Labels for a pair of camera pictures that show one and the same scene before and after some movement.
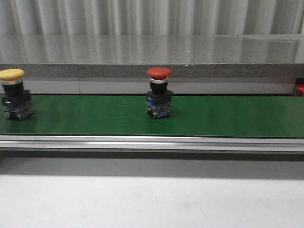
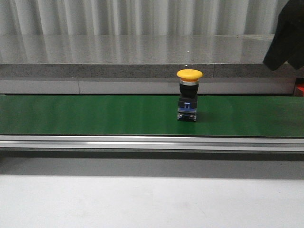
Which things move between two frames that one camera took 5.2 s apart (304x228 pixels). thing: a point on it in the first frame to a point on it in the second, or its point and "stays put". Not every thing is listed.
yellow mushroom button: x=17 y=102 to x=187 y=101
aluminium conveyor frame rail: x=151 y=143 stays put
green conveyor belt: x=213 y=116 stays put
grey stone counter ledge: x=133 y=56 stays put
